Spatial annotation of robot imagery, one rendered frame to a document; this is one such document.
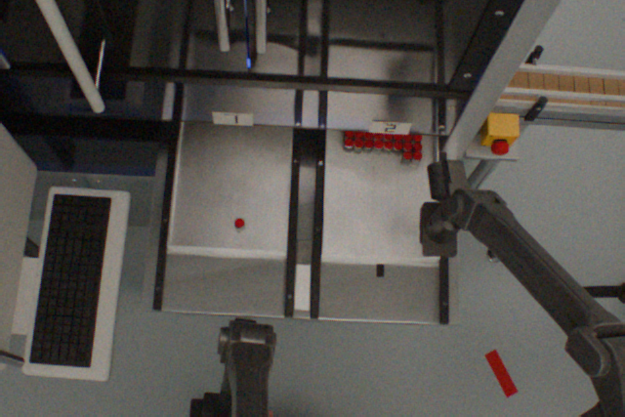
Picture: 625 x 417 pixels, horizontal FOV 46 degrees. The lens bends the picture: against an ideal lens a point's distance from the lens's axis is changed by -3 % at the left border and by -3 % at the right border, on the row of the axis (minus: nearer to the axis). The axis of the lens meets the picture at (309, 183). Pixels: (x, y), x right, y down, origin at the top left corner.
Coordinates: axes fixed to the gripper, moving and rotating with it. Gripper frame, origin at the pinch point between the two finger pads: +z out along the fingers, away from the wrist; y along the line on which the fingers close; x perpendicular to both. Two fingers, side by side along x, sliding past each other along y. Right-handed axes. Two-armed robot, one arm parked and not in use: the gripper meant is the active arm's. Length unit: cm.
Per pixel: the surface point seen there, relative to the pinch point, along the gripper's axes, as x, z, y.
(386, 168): 6.1, 21.3, 21.5
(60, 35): 66, -38, 20
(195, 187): 49, 21, 14
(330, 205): 18.6, 21.1, 11.8
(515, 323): -52, 109, -2
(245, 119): 38.4, 7.5, 26.0
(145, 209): 71, 80, 24
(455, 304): -9.9, 20.5, -9.4
